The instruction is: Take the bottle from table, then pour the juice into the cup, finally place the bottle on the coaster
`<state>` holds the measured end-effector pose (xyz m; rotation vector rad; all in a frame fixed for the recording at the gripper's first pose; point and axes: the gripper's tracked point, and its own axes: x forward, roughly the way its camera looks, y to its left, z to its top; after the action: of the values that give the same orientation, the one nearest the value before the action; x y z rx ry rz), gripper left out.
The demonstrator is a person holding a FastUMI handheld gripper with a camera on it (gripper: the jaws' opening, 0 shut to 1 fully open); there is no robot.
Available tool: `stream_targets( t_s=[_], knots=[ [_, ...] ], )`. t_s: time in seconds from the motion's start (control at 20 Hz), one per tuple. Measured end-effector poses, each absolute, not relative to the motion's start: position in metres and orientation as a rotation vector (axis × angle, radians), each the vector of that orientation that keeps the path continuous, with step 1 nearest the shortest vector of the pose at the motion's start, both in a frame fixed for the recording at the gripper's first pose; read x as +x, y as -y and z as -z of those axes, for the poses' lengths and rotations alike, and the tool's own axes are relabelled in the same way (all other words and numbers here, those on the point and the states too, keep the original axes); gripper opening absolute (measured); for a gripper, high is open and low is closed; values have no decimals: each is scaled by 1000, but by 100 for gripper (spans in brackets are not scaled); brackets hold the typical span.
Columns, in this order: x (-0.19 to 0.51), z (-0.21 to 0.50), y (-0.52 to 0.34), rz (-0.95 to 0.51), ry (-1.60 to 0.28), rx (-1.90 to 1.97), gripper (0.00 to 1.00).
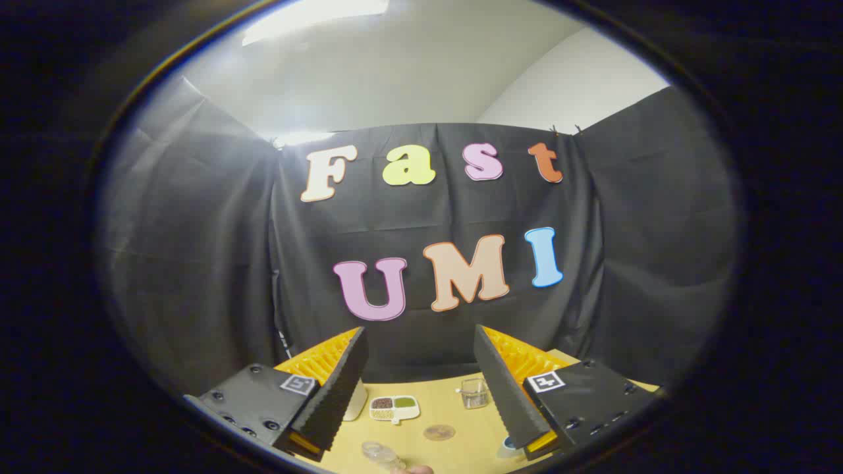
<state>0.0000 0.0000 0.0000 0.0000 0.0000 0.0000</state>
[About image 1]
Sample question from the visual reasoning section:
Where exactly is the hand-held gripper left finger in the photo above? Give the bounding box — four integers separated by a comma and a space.
183, 326, 370, 463

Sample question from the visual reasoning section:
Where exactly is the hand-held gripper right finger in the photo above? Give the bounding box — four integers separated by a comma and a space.
473, 324, 665, 461

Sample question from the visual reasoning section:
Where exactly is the blue speckled white-rimmed cup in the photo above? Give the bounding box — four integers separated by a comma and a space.
495, 434, 528, 460

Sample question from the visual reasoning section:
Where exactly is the clear glass bottle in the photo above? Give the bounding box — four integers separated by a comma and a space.
361, 440, 408, 471

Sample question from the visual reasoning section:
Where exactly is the white square container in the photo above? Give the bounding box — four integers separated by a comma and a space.
342, 377, 368, 422

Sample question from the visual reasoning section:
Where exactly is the clear ribbed glass jar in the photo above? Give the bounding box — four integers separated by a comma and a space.
460, 377, 491, 410

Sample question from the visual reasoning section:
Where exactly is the white divided dish with beans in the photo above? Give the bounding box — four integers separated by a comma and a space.
369, 395, 421, 425

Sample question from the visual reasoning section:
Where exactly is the wooden table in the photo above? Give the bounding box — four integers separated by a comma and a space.
290, 349, 659, 474

